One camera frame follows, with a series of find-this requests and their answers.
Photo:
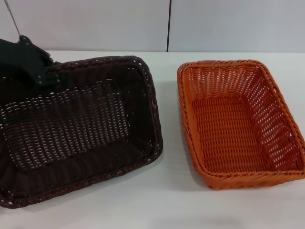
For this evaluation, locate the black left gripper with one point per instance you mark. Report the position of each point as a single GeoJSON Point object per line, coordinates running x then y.
{"type": "Point", "coordinates": [16, 52]}

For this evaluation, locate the dark brown wicker basket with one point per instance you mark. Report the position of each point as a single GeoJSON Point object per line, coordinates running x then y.
{"type": "Point", "coordinates": [71, 124]}

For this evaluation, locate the orange wicker basket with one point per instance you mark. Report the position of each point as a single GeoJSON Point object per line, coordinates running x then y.
{"type": "Point", "coordinates": [226, 133]}

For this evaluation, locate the dark vertical wall strip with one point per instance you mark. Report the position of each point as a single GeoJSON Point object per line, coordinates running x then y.
{"type": "Point", "coordinates": [169, 23]}

